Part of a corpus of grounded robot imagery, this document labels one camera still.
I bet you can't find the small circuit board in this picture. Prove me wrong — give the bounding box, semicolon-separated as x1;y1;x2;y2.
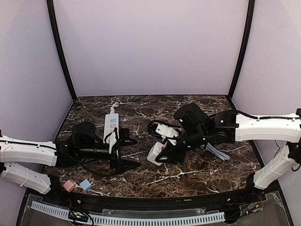
68;211;89;222

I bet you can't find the slotted grey cable duct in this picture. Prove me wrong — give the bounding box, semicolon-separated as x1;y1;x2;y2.
31;201;225;226

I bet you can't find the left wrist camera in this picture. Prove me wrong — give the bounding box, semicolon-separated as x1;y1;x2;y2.
104;131;117;154

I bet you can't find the grey power cable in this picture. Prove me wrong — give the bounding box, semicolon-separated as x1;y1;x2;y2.
199;144;231;161

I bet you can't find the blue plug adapter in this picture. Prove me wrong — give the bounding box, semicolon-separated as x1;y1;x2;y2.
79;179;94;192

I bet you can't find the left black frame post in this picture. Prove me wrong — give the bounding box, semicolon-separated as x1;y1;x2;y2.
46;0;77;102

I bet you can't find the pink plug adapter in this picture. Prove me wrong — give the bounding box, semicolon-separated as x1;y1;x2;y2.
63;180;76;193

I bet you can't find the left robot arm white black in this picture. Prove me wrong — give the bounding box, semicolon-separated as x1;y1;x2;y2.
0;121;141;196

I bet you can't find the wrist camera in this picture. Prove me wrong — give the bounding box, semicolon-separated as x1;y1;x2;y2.
104;131;117;154
155;123;179;138

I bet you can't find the right black frame post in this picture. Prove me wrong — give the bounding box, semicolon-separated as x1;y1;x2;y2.
227;0;255;101

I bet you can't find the black frame post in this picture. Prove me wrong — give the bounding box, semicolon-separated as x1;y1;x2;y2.
227;0;255;101
46;0;77;102

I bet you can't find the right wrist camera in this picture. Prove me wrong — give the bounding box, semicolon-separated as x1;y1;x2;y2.
155;123;179;138

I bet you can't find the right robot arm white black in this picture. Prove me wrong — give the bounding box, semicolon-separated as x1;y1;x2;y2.
147;103;301;190

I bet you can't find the white multicolour power strip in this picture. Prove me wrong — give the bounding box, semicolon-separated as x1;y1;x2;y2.
103;102;119;143

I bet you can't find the white cube socket adapter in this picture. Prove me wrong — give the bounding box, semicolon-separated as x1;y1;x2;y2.
147;142;166;166

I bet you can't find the black front rail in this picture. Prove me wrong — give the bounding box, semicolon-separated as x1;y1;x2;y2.
25;183;266;212

